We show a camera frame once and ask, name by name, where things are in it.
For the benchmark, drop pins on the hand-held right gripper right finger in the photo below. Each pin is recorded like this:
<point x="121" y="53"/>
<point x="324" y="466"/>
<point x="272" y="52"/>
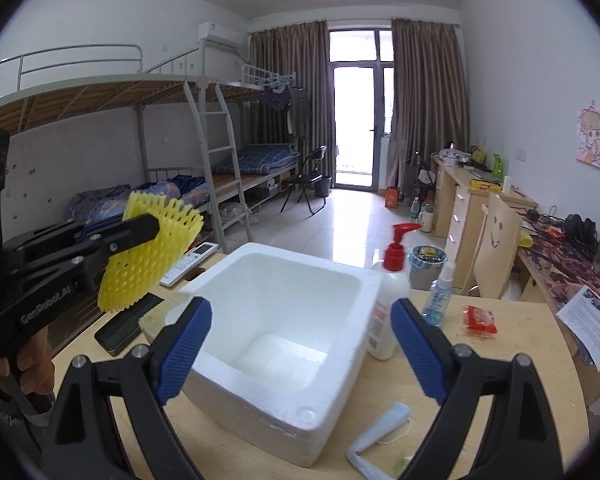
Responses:
<point x="420" y="355"/>

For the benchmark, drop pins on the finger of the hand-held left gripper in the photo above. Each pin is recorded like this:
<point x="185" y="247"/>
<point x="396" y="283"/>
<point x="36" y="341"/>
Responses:
<point x="130" y="232"/>

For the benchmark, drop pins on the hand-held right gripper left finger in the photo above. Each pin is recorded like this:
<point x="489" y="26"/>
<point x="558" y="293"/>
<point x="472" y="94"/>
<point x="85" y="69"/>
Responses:
<point x="185" y="350"/>

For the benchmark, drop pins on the yellow foam net sleeve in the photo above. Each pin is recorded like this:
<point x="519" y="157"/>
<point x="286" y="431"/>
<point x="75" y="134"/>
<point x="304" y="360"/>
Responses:
<point x="172" y="230"/>

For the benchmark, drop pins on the blue face mask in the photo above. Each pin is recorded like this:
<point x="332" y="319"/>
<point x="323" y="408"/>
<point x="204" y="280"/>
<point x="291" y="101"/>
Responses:
<point x="375" y="430"/>

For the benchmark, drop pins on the white foam box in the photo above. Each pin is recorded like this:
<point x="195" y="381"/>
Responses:
<point x="280" y="285"/>

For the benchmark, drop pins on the person's left hand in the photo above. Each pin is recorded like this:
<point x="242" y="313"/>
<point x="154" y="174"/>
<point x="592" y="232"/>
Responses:
<point x="32" y="365"/>

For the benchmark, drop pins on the blue bedding pile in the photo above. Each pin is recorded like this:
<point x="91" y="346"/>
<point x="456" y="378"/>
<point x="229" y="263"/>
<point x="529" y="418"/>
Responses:
<point x="100" y="202"/>

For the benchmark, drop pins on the clear blue spray bottle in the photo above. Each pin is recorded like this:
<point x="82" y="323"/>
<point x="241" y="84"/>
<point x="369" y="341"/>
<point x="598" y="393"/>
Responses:
<point x="437" y="300"/>

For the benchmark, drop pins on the white lotion pump bottle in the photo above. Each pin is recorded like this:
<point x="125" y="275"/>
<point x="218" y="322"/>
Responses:
<point x="387" y="300"/>

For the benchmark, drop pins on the black phone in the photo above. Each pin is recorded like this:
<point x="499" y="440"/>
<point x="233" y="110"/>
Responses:
<point x="125" y="325"/>

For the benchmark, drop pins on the white remote control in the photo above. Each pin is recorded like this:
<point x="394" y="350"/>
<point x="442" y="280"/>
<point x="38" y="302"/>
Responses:
<point x="190" y="262"/>

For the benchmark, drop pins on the red snack packet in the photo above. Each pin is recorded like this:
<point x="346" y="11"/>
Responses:
<point x="479" y="320"/>

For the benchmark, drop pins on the instant noodle cup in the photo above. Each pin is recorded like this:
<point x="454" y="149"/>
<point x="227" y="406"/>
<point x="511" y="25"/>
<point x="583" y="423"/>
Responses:
<point x="427" y="256"/>

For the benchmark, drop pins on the grey bed ladder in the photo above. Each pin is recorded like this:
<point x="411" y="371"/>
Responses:
<point x="217" y="150"/>

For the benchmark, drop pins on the wooden chair with smiley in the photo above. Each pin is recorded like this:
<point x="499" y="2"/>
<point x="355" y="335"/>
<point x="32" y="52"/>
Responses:
<point x="497" y="240"/>

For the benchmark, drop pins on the blue plaid bedding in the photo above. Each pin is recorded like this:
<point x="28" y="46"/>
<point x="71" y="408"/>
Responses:
<point x="257" y="157"/>

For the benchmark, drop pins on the grey metal bunk bed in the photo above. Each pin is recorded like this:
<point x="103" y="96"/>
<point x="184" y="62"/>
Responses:
<point x="80" y="90"/>
<point x="260" y="160"/>

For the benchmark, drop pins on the wooden desk with drawers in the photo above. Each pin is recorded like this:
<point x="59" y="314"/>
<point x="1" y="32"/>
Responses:
<point x="465" y="210"/>

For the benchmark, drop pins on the orange bag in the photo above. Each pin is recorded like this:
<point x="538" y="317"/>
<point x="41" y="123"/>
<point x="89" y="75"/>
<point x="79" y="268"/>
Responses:
<point x="391" y="199"/>

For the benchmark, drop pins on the printed desk mat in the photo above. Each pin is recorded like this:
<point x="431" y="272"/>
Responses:
<point x="565" y="270"/>

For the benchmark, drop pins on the printed paper sheet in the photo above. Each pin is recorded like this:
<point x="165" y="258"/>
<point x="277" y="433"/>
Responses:
<point x="587" y="320"/>

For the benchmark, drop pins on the black folding chair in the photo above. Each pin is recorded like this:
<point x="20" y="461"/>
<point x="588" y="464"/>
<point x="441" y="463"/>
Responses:
<point x="312" y="170"/>

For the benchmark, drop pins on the black bucket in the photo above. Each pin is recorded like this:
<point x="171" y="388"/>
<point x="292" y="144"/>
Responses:
<point x="322" y="186"/>

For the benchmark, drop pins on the hanging dark clothes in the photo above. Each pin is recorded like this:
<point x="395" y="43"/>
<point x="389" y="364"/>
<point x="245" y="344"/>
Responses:
<point x="277" y="99"/>

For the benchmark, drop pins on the green bottle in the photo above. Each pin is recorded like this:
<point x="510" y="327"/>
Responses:
<point x="497" y="166"/>

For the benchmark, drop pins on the black headphones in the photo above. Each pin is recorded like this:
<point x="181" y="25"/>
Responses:
<point x="580" y="227"/>

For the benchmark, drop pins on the white air conditioner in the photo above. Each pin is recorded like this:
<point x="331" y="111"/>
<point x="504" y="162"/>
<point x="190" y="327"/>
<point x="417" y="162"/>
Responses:
<point x="219" y="35"/>

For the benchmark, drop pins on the brown curtain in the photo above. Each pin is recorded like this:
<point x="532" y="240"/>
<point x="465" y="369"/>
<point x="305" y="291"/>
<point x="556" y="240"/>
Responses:
<point x="425" y="90"/>
<point x="290" y="70"/>

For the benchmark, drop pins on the glass balcony door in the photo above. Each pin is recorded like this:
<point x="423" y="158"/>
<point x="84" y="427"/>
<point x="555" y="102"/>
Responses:
<point x="360" y="110"/>

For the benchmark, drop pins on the cartoon wall poster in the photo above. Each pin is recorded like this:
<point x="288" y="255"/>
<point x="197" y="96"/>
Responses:
<point x="594" y="137"/>

